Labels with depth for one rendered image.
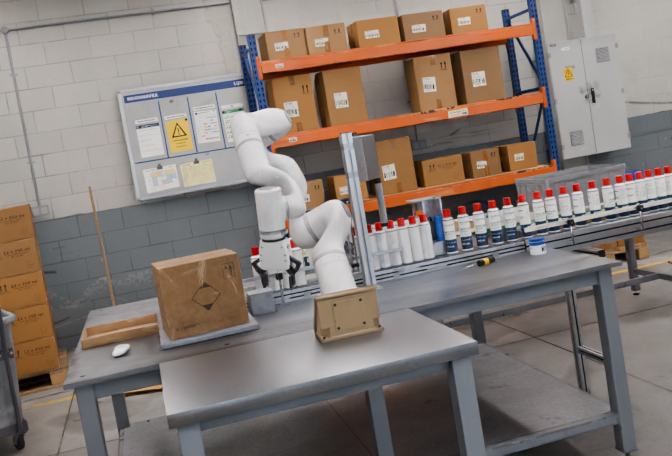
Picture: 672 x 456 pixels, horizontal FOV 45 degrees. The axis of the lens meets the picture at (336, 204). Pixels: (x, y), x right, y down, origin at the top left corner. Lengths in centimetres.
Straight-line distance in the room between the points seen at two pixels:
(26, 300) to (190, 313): 350
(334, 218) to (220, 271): 50
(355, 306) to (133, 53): 555
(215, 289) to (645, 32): 734
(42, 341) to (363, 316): 413
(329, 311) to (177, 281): 65
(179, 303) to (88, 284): 487
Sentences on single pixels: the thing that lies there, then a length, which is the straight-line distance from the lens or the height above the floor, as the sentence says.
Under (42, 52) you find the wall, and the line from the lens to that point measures 793.
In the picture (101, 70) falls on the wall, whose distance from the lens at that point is 788.
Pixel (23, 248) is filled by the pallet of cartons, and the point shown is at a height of 108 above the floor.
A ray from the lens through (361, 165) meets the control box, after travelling 337.
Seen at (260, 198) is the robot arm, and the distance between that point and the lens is 250.
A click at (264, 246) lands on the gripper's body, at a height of 118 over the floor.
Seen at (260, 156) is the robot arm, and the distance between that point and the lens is 263.
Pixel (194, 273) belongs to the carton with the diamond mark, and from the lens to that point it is 304.
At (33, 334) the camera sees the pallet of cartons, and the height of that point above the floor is 44.
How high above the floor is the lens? 146
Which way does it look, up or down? 4 degrees down
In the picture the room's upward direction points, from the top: 10 degrees counter-clockwise
